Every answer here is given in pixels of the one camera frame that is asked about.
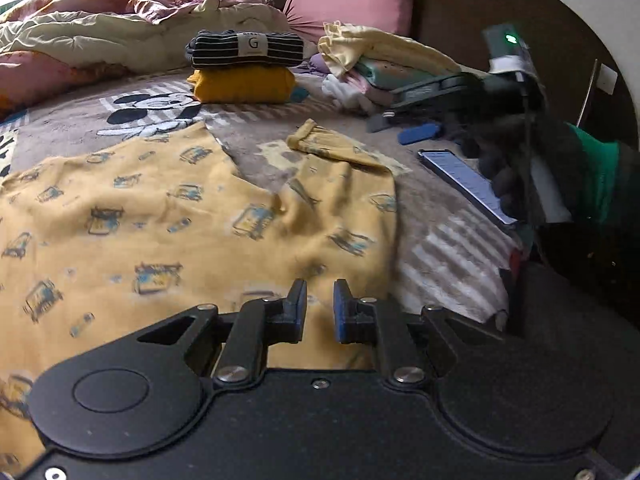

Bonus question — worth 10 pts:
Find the yellow printed children's garment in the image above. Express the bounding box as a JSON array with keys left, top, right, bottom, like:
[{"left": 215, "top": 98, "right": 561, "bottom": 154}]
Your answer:
[{"left": 1, "top": 122, "right": 397, "bottom": 477}]

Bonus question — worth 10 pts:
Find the green sleeved forearm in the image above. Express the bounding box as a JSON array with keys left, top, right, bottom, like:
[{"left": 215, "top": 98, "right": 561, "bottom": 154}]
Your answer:
[{"left": 533, "top": 116, "right": 639, "bottom": 226}]

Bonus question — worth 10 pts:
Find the pile of pastel clothes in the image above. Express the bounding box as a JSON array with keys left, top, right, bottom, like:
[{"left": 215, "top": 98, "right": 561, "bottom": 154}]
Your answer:
[{"left": 292, "top": 22, "right": 486, "bottom": 115}]

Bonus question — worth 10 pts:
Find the smartphone with lit screen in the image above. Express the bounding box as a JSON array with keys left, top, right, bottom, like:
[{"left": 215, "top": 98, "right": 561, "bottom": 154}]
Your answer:
[{"left": 416, "top": 150, "right": 518, "bottom": 231}]

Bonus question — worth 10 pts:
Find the Mickey Mouse plush blanket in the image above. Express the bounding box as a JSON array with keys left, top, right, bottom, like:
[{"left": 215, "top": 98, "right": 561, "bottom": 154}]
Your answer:
[{"left": 1, "top": 70, "right": 520, "bottom": 321}]

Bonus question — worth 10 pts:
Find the dark wooden headboard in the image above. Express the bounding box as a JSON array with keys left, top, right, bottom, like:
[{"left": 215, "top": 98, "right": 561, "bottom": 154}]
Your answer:
[{"left": 264, "top": 0, "right": 640, "bottom": 151}]

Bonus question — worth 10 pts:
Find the pink pillow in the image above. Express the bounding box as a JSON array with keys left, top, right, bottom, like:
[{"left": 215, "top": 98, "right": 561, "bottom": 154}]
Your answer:
[{"left": 283, "top": 0, "right": 413, "bottom": 42}]

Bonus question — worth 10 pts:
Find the folded mustard yellow garment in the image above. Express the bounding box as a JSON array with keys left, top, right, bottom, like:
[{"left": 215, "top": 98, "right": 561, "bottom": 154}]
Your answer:
[{"left": 186, "top": 64, "right": 296, "bottom": 104}]

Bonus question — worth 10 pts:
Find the folded striped dark garment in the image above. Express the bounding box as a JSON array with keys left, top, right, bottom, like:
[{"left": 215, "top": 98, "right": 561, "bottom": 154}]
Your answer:
[{"left": 184, "top": 30, "right": 305, "bottom": 70}]

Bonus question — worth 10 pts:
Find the floral pink yellow quilt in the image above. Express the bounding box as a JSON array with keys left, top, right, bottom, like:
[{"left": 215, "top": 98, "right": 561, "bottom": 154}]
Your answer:
[{"left": 1, "top": 0, "right": 288, "bottom": 116}]

